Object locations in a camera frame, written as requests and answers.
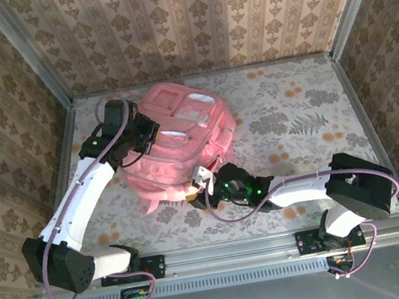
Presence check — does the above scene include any pink backpack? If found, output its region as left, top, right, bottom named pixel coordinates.
left=108, top=72, right=249, bottom=217

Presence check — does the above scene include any floral table cover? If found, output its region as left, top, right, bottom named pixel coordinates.
left=34, top=47, right=399, bottom=269

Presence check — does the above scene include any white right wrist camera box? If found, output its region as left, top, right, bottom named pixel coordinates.
left=189, top=163, right=218, bottom=199

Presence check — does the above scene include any aluminium table edge rail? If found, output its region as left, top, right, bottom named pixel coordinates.
left=34, top=99, right=95, bottom=223
left=328, top=44, right=399, bottom=219

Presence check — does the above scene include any aluminium mounting rail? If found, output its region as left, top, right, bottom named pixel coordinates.
left=32, top=211, right=399, bottom=298

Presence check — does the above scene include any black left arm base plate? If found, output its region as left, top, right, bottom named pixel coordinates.
left=97, top=253, right=167, bottom=288

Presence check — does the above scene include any grey slotted cable duct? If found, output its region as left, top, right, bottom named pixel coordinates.
left=50, top=243, right=399, bottom=299

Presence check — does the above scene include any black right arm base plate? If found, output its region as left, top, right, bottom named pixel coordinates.
left=294, top=221, right=367, bottom=256

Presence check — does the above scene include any black cable connector box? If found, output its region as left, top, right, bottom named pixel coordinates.
left=325, top=252, right=357, bottom=277
left=118, top=284, right=152, bottom=299

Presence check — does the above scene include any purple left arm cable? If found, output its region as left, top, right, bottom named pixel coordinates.
left=16, top=87, right=171, bottom=299

